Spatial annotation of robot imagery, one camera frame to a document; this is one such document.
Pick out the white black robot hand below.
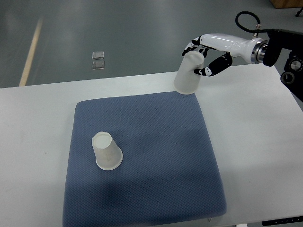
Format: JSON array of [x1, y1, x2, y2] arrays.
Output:
[[182, 34, 268, 77]]

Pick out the white paper cup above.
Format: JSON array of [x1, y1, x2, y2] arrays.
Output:
[[92, 131, 123, 171], [173, 51, 205, 95]]

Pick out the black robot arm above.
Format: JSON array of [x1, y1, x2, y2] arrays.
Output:
[[263, 29, 303, 101]]

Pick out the wooden box corner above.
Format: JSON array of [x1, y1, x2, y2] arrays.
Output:
[[270, 0, 303, 9]]

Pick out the black tripod leg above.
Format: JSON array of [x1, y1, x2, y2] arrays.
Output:
[[295, 8, 303, 17]]

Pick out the blue fabric mat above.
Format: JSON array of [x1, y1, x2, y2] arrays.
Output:
[[62, 92, 227, 227]]

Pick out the upper metal floor plate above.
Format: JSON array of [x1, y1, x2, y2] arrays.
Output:
[[92, 51, 104, 59]]

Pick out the black table control panel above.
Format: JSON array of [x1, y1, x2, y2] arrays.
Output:
[[262, 216, 303, 227]]

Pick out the black cable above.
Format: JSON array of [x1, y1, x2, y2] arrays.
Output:
[[235, 11, 275, 38]]

